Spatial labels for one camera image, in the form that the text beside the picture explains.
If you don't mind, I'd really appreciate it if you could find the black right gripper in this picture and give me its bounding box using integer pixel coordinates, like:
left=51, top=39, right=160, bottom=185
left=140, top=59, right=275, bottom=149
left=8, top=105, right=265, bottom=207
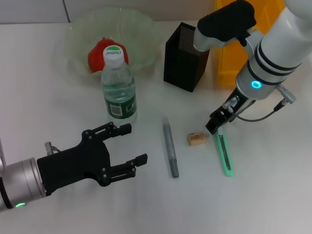
left=205, top=86, right=255, bottom=135

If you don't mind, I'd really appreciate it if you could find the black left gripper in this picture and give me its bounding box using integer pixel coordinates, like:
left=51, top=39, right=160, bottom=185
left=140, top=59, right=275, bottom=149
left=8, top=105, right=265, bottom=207
left=36, top=121, right=149, bottom=197

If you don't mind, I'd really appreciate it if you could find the beige eraser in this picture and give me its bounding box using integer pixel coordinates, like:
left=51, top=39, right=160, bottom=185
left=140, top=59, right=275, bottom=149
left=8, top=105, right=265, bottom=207
left=187, top=131, right=207, bottom=146

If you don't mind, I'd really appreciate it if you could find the green utility knife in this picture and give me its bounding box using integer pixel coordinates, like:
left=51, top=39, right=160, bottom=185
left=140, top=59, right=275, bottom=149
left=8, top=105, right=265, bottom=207
left=212, top=129, right=234, bottom=177

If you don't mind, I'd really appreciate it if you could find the grey pen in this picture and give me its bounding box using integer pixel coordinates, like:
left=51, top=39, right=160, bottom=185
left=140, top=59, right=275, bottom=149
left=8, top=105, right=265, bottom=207
left=161, top=117, right=180, bottom=178

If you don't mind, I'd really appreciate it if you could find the clear green-label water bottle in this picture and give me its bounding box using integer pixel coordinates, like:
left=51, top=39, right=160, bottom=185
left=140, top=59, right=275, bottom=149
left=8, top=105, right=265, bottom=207
left=101, top=45, right=137, bottom=125

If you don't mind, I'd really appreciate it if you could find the red tomato-like fruit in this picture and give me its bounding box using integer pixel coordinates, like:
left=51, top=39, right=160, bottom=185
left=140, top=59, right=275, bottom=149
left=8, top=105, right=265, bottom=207
left=87, top=37, right=129, bottom=73

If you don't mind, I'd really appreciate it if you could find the black mesh pen holder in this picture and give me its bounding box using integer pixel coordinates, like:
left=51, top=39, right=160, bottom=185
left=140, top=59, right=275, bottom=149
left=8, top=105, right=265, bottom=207
left=163, top=21, right=211, bottom=93

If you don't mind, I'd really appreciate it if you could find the translucent wavy fruit plate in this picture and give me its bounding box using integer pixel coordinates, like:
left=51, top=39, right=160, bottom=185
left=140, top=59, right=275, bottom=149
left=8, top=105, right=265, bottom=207
left=62, top=6, right=164, bottom=79

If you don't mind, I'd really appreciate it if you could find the yellow plastic bin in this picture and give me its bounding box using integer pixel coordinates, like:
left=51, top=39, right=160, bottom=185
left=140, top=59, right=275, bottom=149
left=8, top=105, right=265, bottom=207
left=214, top=0, right=286, bottom=86

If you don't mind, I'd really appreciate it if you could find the right gripper grey cable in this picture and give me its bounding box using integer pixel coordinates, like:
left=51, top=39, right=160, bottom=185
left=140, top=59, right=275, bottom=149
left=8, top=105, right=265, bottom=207
left=223, top=84, right=297, bottom=122

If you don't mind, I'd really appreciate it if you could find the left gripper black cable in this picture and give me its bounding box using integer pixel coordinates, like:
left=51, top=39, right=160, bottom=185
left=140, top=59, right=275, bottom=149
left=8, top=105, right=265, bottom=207
left=44, top=142, right=63, bottom=156

